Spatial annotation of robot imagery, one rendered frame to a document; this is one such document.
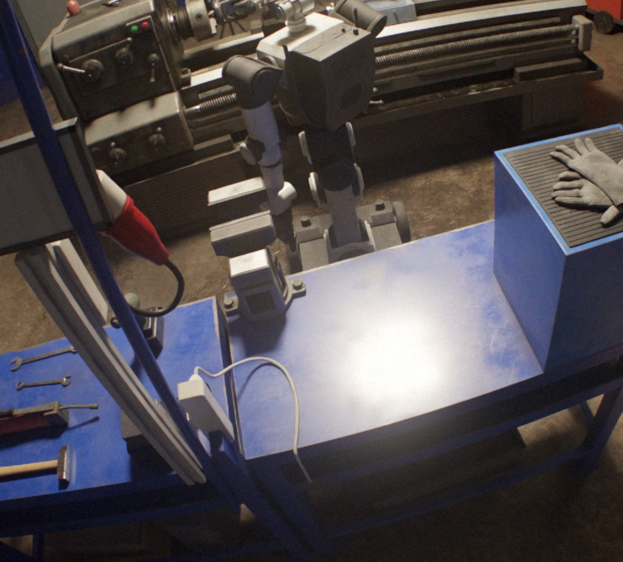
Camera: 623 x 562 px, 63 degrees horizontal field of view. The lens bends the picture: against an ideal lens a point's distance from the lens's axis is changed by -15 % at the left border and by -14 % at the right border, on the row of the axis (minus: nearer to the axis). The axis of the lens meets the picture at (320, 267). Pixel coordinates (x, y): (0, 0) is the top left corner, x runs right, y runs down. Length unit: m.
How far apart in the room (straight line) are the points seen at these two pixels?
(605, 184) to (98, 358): 0.99
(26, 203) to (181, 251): 2.46
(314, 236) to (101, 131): 1.18
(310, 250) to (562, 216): 1.72
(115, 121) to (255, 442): 1.96
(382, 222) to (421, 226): 0.29
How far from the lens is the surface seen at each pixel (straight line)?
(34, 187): 0.77
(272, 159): 1.79
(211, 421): 1.25
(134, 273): 3.23
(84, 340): 0.94
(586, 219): 1.14
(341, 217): 2.38
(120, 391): 1.05
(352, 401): 1.34
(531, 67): 3.37
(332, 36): 1.66
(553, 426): 2.28
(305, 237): 2.72
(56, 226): 0.80
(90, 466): 1.50
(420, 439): 1.49
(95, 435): 1.54
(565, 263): 1.08
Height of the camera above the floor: 2.01
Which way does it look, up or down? 45 degrees down
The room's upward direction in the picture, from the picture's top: 15 degrees counter-clockwise
